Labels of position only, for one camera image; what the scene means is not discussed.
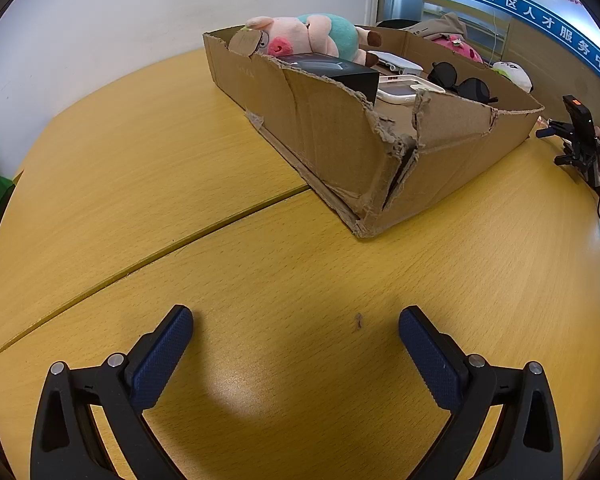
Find white panda plush toy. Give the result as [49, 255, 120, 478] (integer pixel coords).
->
[491, 61, 535, 94]

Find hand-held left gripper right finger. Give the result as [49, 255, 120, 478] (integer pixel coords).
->
[399, 306, 564, 480]

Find pink pig plush toy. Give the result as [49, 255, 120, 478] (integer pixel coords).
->
[244, 13, 384, 67]

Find white plastic tray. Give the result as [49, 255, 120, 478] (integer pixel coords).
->
[367, 51, 424, 75]

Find cream phone case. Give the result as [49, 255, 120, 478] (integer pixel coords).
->
[377, 74, 447, 106]

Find blue wall banner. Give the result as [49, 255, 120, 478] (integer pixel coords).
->
[394, 0, 600, 95]

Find pale wooden furniture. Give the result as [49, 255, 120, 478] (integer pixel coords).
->
[421, 0, 512, 62]

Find torn cardboard box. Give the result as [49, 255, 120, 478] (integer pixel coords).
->
[202, 25, 546, 238]

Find brown wooden panel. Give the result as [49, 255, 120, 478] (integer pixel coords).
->
[502, 15, 600, 133]

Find black sunglasses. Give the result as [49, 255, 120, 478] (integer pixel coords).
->
[426, 61, 499, 106]

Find black chair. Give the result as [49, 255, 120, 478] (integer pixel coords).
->
[375, 18, 422, 31]

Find pink strawberry plush toy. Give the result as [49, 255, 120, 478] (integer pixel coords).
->
[430, 33, 485, 65]

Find black rectangular box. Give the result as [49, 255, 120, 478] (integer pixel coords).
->
[280, 52, 381, 108]

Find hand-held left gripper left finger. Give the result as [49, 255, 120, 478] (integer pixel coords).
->
[30, 304, 194, 480]

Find beige cloth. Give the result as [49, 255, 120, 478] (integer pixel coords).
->
[400, 12, 469, 41]

